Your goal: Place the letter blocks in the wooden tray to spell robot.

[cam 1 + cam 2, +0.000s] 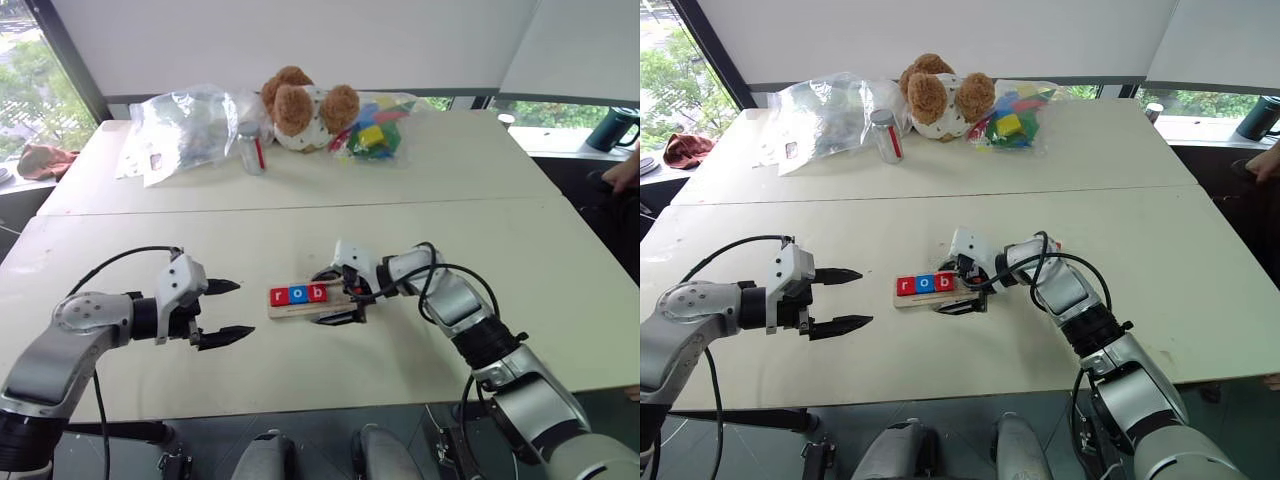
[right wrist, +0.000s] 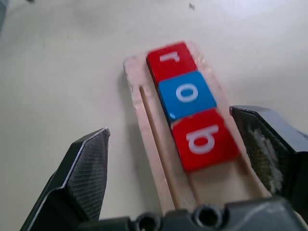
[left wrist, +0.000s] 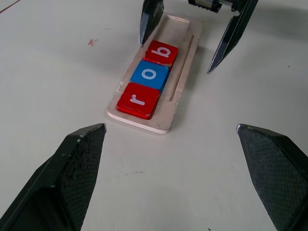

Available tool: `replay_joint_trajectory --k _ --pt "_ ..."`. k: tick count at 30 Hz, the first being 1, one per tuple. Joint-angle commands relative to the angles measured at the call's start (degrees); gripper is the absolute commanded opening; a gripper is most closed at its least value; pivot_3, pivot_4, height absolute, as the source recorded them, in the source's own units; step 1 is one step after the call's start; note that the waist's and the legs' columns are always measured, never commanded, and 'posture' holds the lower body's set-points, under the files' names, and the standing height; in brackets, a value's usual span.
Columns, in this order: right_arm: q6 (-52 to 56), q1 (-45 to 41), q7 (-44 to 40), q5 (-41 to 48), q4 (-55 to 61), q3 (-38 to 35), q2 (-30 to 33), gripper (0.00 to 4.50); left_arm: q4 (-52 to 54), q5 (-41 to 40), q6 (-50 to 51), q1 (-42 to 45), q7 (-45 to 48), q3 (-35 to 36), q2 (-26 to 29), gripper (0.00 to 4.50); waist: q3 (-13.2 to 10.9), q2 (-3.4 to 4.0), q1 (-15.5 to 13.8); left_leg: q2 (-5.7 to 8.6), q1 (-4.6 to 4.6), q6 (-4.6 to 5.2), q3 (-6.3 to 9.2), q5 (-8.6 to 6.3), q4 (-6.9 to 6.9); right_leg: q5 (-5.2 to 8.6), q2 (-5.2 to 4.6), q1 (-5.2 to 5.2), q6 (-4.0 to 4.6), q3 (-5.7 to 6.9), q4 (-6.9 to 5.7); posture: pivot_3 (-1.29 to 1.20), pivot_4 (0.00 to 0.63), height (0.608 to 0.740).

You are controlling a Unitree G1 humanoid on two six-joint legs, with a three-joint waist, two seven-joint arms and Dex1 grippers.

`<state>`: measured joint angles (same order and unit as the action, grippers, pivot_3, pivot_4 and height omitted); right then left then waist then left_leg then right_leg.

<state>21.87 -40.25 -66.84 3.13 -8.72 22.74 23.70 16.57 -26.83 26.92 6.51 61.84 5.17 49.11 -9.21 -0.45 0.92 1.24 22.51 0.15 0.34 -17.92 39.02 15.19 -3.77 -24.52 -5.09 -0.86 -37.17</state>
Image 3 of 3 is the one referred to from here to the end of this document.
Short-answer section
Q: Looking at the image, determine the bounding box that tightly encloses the blue letter block o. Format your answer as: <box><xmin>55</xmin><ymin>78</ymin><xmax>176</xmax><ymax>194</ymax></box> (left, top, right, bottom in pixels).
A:
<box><xmin>130</xmin><ymin>60</ymin><xmax>170</xmax><ymax>91</ymax></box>

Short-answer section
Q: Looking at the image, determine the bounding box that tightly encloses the red letter block r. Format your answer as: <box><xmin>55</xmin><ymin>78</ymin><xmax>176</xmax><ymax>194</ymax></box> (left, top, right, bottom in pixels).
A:
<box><xmin>116</xmin><ymin>82</ymin><xmax>161</xmax><ymax>120</ymax></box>

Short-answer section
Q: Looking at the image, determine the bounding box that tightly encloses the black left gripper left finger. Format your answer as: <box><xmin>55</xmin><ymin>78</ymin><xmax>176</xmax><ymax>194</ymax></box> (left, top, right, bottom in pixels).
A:
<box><xmin>0</xmin><ymin>123</ymin><xmax>107</xmax><ymax>231</ymax></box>

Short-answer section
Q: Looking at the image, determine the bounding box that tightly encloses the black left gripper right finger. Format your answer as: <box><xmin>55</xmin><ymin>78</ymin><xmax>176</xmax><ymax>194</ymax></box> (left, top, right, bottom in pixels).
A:
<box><xmin>236</xmin><ymin>123</ymin><xmax>308</xmax><ymax>231</ymax></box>

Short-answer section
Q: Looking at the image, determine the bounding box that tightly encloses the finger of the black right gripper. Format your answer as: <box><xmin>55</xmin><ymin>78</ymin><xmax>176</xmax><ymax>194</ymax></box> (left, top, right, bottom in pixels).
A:
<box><xmin>206</xmin><ymin>0</ymin><xmax>259</xmax><ymax>74</ymax></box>
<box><xmin>139</xmin><ymin>0</ymin><xmax>165</xmax><ymax>47</ymax></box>

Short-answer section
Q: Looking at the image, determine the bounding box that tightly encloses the red letter block b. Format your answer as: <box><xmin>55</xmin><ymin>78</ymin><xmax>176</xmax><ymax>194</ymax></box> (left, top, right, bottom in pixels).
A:
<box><xmin>142</xmin><ymin>40</ymin><xmax>179</xmax><ymax>70</ymax></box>

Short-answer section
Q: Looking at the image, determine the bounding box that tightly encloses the light wooden letter tray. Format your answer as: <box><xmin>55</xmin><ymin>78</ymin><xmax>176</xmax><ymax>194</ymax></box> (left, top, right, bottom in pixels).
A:
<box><xmin>106</xmin><ymin>14</ymin><xmax>203</xmax><ymax>135</ymax></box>

